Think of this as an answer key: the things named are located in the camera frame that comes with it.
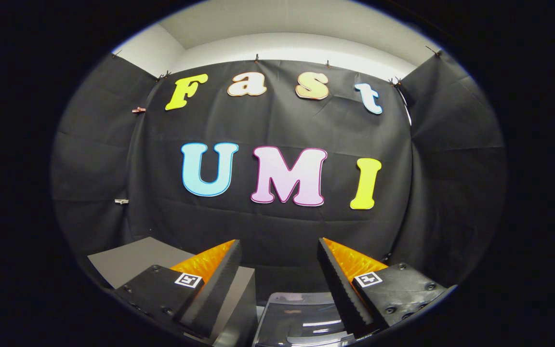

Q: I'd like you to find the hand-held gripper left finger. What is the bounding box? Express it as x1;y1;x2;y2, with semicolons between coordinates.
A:
114;239;243;340

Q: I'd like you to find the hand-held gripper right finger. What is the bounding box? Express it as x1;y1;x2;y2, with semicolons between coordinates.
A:
317;237;456;338

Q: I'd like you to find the black backdrop cloth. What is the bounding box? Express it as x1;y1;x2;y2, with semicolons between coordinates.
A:
50;48;507;302

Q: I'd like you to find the row of black clips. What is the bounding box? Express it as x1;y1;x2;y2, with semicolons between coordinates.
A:
111;45;444;87

